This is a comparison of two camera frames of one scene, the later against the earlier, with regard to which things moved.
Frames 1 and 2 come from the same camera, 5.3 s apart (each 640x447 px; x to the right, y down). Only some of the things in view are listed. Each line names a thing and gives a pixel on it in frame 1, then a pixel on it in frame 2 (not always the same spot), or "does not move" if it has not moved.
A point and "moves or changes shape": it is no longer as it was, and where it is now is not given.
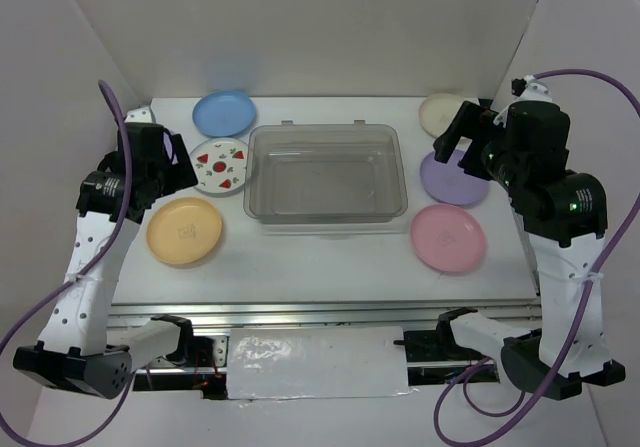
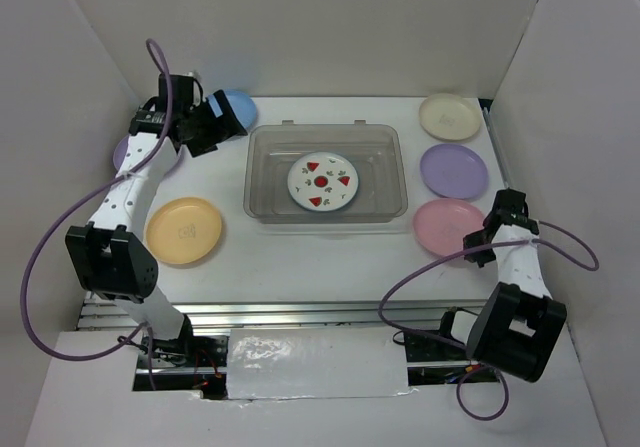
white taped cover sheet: (321, 362) does not move
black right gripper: (470, 121) -> (479, 257)
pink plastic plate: (448, 237) moves or changes shape
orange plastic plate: (183, 230) does not move
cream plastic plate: (437, 111) does not move
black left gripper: (180, 175) -> (224, 128)
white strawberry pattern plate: (220, 165) -> (323, 181)
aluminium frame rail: (327, 314) does not move
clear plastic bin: (324, 174) does not move
